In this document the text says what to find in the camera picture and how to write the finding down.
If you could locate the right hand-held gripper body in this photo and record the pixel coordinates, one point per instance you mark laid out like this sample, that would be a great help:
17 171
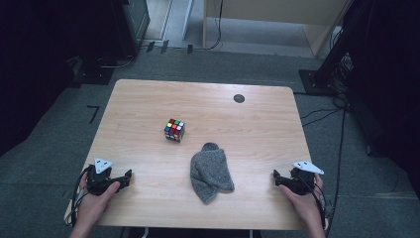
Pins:
302 181

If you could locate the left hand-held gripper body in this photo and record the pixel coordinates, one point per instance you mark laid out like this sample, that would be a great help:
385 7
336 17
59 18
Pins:
99 180

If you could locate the multicoloured puzzle cube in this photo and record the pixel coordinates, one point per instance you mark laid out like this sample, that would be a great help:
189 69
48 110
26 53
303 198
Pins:
174 130

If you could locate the grey knitted cloth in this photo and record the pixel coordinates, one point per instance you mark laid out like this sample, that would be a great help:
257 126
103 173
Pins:
209 173

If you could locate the person's right hand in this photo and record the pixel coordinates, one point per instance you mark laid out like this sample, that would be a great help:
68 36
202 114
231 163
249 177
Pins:
307 208

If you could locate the dark round table grommet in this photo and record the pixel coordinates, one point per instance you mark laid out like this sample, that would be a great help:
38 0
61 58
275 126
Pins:
239 98

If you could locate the black metal stand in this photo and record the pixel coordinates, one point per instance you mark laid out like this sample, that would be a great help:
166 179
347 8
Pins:
312 84

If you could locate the black flat stand base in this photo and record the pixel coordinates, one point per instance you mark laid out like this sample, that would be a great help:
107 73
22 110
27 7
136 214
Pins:
94 74

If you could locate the black curtain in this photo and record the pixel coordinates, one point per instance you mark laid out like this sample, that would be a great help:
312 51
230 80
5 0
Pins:
389 82
39 66

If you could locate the black floor tape strip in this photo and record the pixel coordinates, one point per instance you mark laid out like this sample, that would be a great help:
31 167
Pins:
189 49

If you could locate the black cabinet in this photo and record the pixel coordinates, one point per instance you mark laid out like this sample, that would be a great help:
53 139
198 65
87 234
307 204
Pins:
132 26

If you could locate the light wooden cabinet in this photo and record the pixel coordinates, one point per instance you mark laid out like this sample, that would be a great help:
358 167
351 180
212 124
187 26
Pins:
264 10

